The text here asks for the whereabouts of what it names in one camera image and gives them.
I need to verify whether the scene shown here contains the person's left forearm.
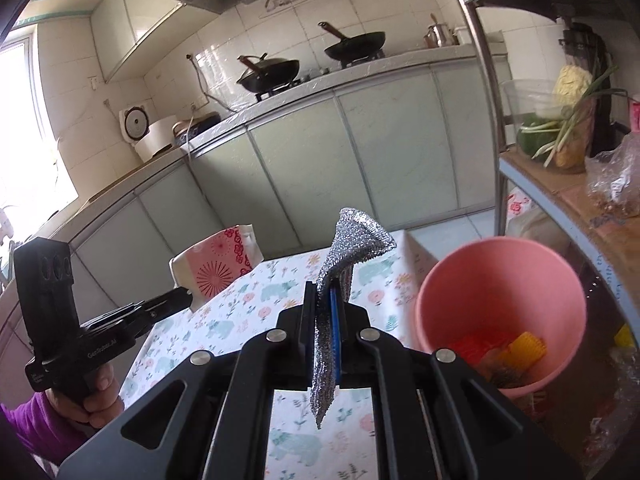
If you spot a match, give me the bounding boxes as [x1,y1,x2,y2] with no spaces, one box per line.
[0,391,94,469]

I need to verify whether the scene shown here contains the person's left hand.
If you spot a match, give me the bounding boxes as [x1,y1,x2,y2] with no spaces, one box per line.
[47,359,126,429]

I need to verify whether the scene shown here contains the silver scouring cloth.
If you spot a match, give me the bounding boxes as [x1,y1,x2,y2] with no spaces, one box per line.
[307,207,399,431]

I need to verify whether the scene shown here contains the white rice cooker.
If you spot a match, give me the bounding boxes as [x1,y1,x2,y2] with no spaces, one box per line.
[119,106,177,164]

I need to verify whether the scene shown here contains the pink flower print paper box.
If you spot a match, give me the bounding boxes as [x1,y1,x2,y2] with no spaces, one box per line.
[169,225,265,312]

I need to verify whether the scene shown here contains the red snack packet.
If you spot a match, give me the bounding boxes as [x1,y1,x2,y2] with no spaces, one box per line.
[449,334,508,363]

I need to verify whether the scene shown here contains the clear plastic bag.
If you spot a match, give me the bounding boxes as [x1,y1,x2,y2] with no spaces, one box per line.
[584,132,640,219]

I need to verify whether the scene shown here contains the black blender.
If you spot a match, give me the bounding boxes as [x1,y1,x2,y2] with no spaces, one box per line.
[559,19,614,157]

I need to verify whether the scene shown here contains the yellow root vegetable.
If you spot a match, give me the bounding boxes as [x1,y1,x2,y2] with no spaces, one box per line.
[554,134,589,169]

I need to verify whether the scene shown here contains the yellow foam fruit net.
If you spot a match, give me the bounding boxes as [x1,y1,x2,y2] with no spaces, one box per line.
[502,331,547,373]

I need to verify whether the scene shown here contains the plastic bag of scraps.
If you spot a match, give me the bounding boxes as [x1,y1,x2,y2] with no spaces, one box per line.
[587,385,640,463]

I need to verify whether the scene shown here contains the steel pot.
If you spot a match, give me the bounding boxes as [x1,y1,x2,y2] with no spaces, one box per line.
[424,13,454,49]

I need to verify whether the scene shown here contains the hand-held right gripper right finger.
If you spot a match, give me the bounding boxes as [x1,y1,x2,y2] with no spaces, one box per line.
[327,282,585,480]

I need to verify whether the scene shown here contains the beige sack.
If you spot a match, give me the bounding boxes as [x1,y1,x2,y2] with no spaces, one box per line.
[505,187,572,257]

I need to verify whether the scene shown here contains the metal shelf rack pole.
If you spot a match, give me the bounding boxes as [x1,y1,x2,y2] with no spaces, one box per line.
[439,0,512,241]

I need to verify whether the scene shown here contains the wall power cord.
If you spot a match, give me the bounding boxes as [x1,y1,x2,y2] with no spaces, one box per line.
[184,52,251,112]

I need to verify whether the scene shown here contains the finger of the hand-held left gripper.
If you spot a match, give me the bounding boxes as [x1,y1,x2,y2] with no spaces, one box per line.
[77,287,194,335]

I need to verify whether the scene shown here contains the window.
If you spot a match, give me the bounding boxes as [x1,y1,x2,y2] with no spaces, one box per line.
[0,35,82,222]

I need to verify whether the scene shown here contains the napa cabbage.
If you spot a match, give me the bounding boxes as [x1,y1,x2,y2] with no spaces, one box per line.
[553,63,594,112]

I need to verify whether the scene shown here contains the cardboard shelf liner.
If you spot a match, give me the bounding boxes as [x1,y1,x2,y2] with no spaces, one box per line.
[500,151,640,286]

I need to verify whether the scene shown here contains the white wall cabinet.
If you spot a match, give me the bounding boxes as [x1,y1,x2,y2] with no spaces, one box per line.
[89,0,193,82]

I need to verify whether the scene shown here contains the pink plastic bucket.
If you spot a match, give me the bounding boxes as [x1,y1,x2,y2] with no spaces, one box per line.
[415,239,587,402]

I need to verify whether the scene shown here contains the black frying pan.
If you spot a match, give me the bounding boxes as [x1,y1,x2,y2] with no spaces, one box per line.
[318,21,387,64]

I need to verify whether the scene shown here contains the floral tablecloth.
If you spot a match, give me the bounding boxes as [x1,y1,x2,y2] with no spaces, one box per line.
[117,229,443,480]

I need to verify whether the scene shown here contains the dark countertop appliance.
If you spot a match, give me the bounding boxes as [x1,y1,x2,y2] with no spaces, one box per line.
[172,111,223,139]

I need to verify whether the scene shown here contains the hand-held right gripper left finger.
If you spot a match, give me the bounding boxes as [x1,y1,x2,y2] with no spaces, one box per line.
[60,281,318,480]

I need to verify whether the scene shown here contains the pale green kitchen cabinets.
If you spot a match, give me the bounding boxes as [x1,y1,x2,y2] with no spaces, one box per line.
[0,44,502,286]

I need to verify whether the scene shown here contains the green onions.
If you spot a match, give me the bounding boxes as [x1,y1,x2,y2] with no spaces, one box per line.
[517,66,629,169]

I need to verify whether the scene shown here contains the black wok with lid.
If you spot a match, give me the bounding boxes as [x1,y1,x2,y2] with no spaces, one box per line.
[237,53,301,94]

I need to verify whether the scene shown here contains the green pepper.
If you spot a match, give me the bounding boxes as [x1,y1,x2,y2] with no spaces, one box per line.
[516,114,562,157]

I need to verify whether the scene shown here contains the clear plastic container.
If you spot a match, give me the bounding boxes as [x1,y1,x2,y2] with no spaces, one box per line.
[501,78,601,174]

